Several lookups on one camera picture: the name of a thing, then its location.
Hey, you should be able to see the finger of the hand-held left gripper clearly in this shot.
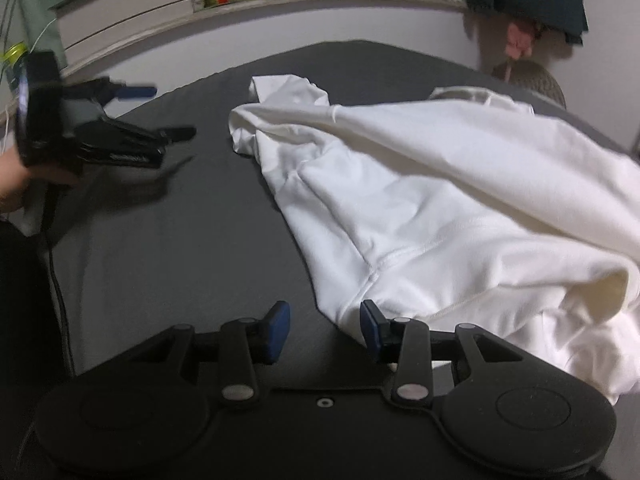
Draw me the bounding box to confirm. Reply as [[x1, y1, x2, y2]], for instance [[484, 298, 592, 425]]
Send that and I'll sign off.
[[75, 117, 197, 167], [62, 77, 157, 107]]

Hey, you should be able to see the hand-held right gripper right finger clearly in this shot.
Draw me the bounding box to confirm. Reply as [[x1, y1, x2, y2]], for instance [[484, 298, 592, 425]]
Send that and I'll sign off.
[[361, 300, 523, 406]]

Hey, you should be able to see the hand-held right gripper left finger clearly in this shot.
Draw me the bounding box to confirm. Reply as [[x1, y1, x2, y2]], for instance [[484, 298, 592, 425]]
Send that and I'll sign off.
[[129, 302, 291, 409]]

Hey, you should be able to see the white shirt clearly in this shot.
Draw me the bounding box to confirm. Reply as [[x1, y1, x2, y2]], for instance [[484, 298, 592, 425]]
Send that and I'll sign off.
[[227, 74, 640, 406]]

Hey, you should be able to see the person's left hand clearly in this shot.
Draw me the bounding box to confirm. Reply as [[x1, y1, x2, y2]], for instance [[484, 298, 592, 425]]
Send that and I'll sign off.
[[0, 155, 78, 216]]

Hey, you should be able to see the grey window ledge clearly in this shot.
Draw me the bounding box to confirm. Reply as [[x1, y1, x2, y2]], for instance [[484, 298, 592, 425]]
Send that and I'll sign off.
[[50, 0, 468, 77]]

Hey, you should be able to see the green curtain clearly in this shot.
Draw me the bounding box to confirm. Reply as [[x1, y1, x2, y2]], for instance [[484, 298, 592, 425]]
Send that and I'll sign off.
[[0, 0, 67, 91]]

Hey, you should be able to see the person's leg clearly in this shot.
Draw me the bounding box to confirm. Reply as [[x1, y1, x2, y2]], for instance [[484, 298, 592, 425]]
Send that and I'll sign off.
[[0, 217, 68, 411]]

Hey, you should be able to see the woven stool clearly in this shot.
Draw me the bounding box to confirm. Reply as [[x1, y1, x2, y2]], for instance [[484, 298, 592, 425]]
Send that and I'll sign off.
[[491, 60, 567, 109]]

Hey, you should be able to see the pink item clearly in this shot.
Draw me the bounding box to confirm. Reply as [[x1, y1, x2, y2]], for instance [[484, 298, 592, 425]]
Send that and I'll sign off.
[[504, 20, 540, 59]]

